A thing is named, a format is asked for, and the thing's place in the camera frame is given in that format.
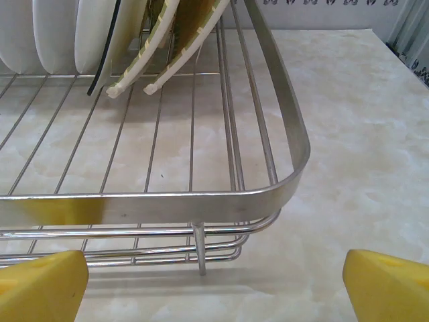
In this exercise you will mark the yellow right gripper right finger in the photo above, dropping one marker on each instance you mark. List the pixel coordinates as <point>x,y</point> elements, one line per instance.
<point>388,295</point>

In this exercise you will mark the round white plate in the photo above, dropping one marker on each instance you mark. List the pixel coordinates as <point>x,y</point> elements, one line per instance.
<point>16,33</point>

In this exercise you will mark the aluminium frame post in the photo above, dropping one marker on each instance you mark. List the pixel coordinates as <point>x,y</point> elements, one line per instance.
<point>407,27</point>

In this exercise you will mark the round plate red characters print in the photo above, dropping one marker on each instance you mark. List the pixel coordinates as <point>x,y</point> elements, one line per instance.
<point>94,33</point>

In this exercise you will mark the round plate orange sunburst print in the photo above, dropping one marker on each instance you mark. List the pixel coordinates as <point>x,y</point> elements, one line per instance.
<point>55,33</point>

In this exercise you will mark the white plate with black rim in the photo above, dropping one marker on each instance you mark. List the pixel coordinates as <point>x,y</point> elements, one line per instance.
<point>125,40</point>

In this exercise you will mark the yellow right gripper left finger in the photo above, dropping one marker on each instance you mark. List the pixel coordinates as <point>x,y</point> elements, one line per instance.
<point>40,292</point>

